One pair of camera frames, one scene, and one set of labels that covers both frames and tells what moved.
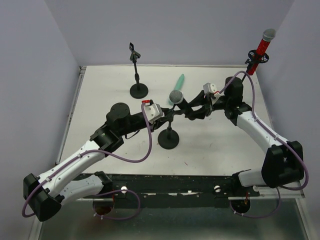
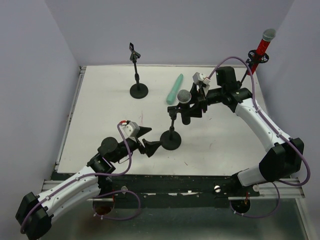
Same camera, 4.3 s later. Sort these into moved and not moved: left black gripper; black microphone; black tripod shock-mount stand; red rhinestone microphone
Moved: left black gripper; black microphone
Not moved: black tripod shock-mount stand; red rhinestone microphone
